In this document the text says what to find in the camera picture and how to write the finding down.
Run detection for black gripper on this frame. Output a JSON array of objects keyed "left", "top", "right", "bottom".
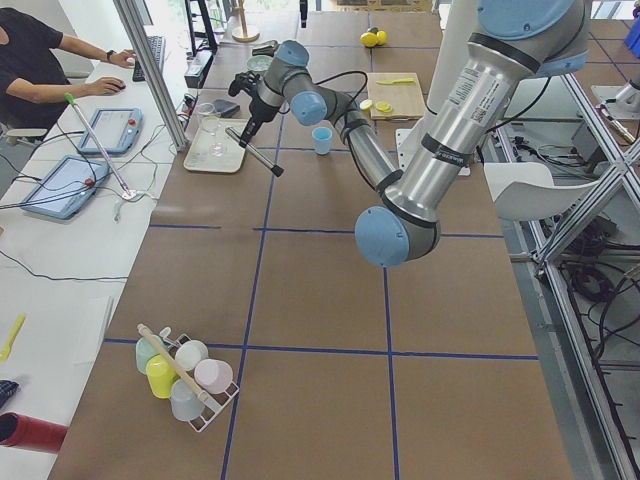
[{"left": 239, "top": 94, "right": 276, "bottom": 147}]

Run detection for light blue cup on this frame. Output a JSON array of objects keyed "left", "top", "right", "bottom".
[{"left": 312, "top": 127, "right": 333, "bottom": 155}]

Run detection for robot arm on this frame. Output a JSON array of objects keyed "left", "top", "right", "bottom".
[{"left": 229, "top": 1, "right": 592, "bottom": 267}]

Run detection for lemon slice off board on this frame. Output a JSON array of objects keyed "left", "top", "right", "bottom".
[{"left": 359, "top": 99, "right": 373, "bottom": 110}]

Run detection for lemon slice on board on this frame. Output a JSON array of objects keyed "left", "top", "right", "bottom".
[{"left": 375, "top": 101, "right": 393, "bottom": 113}]

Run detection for white cup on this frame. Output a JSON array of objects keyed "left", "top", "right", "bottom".
[{"left": 175, "top": 340, "right": 209, "bottom": 372}]

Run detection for mint green cup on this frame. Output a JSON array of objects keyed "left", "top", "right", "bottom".
[{"left": 135, "top": 337, "right": 158, "bottom": 375}]

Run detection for pink cup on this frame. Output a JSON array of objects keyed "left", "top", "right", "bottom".
[{"left": 194, "top": 358, "right": 233, "bottom": 394}]

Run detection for yellow cup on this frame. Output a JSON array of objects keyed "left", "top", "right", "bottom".
[{"left": 145, "top": 355, "right": 179, "bottom": 399}]

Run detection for pale grey cup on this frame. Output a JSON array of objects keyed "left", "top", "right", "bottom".
[{"left": 170, "top": 379, "right": 205, "bottom": 422}]

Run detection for person's left hand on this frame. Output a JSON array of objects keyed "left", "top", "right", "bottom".
[{"left": 110, "top": 49, "right": 136, "bottom": 69}]

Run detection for person's right hand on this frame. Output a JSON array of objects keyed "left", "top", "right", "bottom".
[{"left": 90, "top": 77, "right": 126, "bottom": 96}]

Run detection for dark grey cloth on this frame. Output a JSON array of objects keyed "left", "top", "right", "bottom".
[{"left": 212, "top": 99, "right": 240, "bottom": 118}]

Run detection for green bowl of ice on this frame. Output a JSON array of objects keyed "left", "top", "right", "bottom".
[{"left": 246, "top": 55, "right": 273, "bottom": 75}]

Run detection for clear glass on tray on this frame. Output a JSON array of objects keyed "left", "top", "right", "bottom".
[{"left": 195, "top": 102, "right": 219, "bottom": 136}]

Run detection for cream tray with bear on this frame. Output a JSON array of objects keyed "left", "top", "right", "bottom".
[{"left": 183, "top": 119, "right": 247, "bottom": 174}]

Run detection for steel ice scoop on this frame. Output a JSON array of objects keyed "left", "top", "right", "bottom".
[{"left": 252, "top": 40, "right": 279, "bottom": 57}]

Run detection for wooden stand with base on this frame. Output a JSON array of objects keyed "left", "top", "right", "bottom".
[{"left": 231, "top": 0, "right": 260, "bottom": 43}]

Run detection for black keyboard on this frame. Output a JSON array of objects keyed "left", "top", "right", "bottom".
[{"left": 132, "top": 35, "right": 167, "bottom": 83}]

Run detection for whole lemons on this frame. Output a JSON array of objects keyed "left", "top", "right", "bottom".
[{"left": 360, "top": 28, "right": 388, "bottom": 48}]

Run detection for wooden cutting board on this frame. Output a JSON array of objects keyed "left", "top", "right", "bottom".
[{"left": 367, "top": 72, "right": 426, "bottom": 120}]

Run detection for blue teach pendant far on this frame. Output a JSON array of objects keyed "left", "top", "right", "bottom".
[{"left": 89, "top": 108, "right": 143, "bottom": 156}]

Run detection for blue teach pendant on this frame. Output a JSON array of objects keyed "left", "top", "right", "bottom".
[
  {"left": 89, "top": 108, "right": 143, "bottom": 156},
  {"left": 20, "top": 155, "right": 110, "bottom": 220}
]

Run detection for yellow plastic knife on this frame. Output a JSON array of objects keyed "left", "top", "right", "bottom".
[{"left": 376, "top": 77, "right": 415, "bottom": 86}]

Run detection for metal rod with green tip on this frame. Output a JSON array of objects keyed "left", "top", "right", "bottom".
[{"left": 65, "top": 93, "right": 142, "bottom": 201}]

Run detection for blue teach pendant near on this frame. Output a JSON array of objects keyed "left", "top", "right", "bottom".
[{"left": 20, "top": 155, "right": 110, "bottom": 220}]

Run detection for person in black shirt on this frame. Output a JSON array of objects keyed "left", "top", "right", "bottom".
[{"left": 1, "top": 8, "right": 116, "bottom": 130}]

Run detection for white chair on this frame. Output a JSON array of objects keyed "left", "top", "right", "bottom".
[{"left": 484, "top": 162, "right": 599, "bottom": 221}]

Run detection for yellow spatula on desk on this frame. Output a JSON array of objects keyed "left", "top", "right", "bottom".
[{"left": 0, "top": 314, "right": 26, "bottom": 362}]

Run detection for red cylinder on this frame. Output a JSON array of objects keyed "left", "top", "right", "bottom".
[{"left": 1, "top": 412, "right": 68, "bottom": 454}]

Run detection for aluminium frame post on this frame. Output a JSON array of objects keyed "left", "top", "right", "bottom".
[{"left": 113, "top": 0, "right": 188, "bottom": 152}]

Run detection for wooden rack handle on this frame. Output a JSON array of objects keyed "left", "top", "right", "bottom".
[{"left": 137, "top": 323, "right": 211, "bottom": 403}]

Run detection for white wire cup rack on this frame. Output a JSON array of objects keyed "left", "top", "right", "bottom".
[{"left": 160, "top": 327, "right": 239, "bottom": 432}]

